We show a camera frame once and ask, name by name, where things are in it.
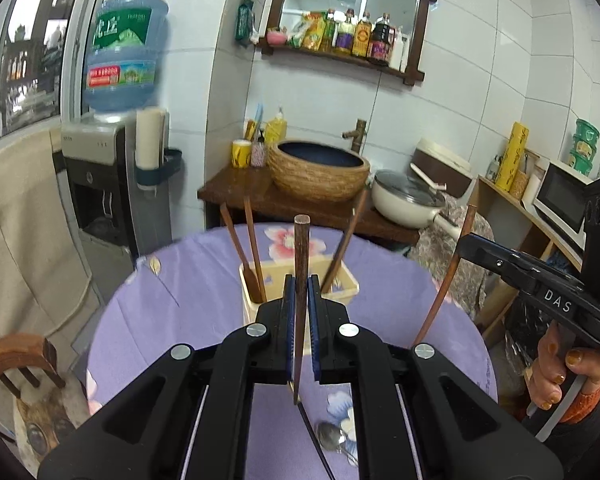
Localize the yellow mug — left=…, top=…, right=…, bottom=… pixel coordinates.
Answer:
left=230, top=139, right=252, bottom=169

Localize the black gold chopstick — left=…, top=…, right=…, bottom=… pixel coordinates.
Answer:
left=297, top=401, right=336, bottom=480

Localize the window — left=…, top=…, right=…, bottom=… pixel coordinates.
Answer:
left=0, top=0, right=76, bottom=139

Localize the brown wooden chopstick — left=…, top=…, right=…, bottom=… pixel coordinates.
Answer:
left=413, top=203, right=477, bottom=347
left=220, top=204, right=263, bottom=304
left=292, top=214, right=311, bottom=405
left=244, top=196, right=268, bottom=304

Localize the wooden side shelf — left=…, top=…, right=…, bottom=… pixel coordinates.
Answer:
left=470, top=177, right=582, bottom=340

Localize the metal spoon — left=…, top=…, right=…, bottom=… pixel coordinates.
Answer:
left=316, top=422, right=358, bottom=467

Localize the floral cloth cover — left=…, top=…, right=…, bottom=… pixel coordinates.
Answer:
left=407, top=195, right=488, bottom=320

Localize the black plastic bag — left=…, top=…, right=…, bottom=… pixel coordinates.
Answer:
left=504, top=297, right=550, bottom=376

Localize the brass faucet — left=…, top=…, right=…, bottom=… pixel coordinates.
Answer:
left=341, top=119, right=367, bottom=154

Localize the yellow soap bottle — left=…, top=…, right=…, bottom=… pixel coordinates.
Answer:
left=263, top=107, right=287, bottom=145

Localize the yellow roll package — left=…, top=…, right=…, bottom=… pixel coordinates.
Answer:
left=495, top=122, right=529, bottom=192

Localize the woven basket sink basin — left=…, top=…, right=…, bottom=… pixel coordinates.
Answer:
left=268, top=140, right=370, bottom=203

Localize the cream frying pan with lid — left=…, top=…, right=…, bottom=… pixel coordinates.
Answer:
left=372, top=169, right=460, bottom=240

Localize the purple floral tablecloth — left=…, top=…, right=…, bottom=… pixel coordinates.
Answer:
left=86, top=224, right=498, bottom=479

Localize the blue water bottle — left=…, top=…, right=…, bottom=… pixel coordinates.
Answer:
left=83, top=0, right=169, bottom=113

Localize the right hand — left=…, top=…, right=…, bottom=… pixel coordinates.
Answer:
left=526, top=322, right=600, bottom=424

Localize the brown white rice cooker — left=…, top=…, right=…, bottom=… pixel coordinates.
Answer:
left=412, top=138, right=472, bottom=198

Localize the green cup stack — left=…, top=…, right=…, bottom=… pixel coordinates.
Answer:
left=567, top=118, right=600, bottom=177

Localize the cat print cushion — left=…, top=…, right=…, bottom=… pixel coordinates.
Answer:
left=14, top=376, right=90, bottom=478

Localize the cream plastic utensil holder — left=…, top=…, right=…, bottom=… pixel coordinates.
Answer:
left=238, top=255, right=360, bottom=325

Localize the white microwave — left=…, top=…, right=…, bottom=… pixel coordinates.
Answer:
left=533, top=160, right=592, bottom=254

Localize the wooden chair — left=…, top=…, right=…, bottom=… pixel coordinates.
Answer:
left=0, top=333, right=66, bottom=400

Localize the wooden wall shelf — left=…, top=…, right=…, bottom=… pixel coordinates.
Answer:
left=256, top=0, right=438, bottom=87

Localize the water dispenser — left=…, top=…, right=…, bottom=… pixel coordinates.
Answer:
left=60, top=110, right=182, bottom=289

